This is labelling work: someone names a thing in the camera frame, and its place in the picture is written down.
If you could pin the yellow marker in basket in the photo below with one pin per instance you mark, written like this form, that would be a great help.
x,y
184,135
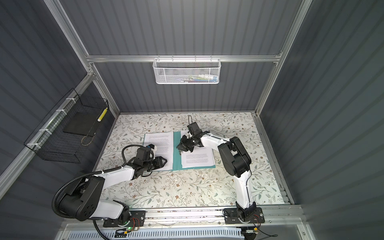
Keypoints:
x,y
102,115

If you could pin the printed white paper sheet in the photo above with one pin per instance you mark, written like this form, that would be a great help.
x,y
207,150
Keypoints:
x,y
164,142

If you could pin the black pad in basket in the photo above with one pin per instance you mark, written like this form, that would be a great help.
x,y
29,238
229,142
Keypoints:
x,y
83,124

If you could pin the black wire mesh basket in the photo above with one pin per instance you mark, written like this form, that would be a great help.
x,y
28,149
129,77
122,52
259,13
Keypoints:
x,y
68,134

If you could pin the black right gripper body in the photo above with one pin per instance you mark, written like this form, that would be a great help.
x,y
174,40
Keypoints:
x,y
193,139

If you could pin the white vented cable duct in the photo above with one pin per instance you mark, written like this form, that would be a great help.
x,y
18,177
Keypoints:
x,y
221,233

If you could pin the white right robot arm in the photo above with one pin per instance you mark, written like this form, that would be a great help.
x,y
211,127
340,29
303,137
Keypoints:
x,y
236,161

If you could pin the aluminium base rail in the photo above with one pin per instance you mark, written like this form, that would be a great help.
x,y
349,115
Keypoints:
x,y
215,216

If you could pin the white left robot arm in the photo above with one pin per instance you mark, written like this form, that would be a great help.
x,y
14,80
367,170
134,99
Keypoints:
x,y
80,198

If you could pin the white paper sheet underneath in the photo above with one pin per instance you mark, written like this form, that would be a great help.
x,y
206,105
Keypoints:
x,y
200,158

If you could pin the white wire mesh basket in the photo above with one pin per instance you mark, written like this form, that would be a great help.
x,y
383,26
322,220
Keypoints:
x,y
167,71

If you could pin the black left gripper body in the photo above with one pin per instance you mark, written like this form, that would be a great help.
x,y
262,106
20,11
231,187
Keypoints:
x,y
149,165

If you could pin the teal file folder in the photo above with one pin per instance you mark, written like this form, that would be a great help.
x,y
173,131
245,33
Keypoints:
x,y
177,155

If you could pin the pens in white basket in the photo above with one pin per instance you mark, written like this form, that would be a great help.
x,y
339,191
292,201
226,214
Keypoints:
x,y
210,79

